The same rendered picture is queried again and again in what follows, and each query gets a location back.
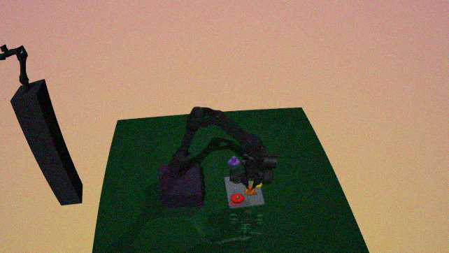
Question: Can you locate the purple gear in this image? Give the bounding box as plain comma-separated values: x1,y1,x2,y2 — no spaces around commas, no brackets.
228,157,240,167

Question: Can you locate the orange gear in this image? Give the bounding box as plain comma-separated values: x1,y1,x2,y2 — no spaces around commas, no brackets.
244,185,256,196

